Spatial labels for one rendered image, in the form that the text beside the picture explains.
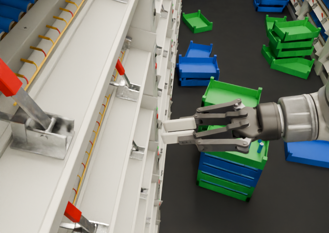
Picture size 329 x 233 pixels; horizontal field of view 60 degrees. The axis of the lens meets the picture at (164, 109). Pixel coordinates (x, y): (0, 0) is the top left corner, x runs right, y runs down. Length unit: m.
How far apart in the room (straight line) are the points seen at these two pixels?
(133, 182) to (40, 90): 0.42
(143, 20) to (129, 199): 0.38
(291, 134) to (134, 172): 0.34
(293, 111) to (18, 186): 0.47
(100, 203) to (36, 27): 0.24
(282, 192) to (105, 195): 1.46
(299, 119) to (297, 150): 1.45
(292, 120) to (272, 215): 1.18
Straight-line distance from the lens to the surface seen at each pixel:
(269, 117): 0.57
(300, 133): 0.58
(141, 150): 0.69
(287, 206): 1.76
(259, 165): 1.41
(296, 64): 2.72
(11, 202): 0.22
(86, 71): 0.30
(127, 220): 0.62
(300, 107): 0.57
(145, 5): 0.62
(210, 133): 0.57
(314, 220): 1.78
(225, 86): 1.75
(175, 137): 0.60
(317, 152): 2.05
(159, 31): 1.13
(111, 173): 0.44
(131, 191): 0.65
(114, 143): 0.48
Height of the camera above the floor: 1.47
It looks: 45 degrees down
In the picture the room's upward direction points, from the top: straight up
